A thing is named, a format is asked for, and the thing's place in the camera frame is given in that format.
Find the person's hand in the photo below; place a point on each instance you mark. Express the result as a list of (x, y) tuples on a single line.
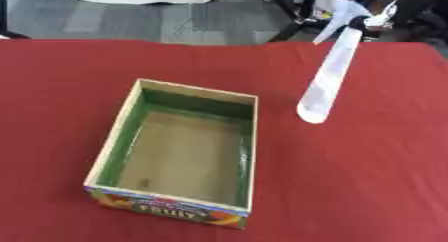
[(373, 18)]

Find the cardboard box with green inside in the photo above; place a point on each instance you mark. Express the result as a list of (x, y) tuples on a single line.
[(175, 152)]

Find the black tripod legs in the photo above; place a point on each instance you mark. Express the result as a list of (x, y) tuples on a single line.
[(291, 9)]

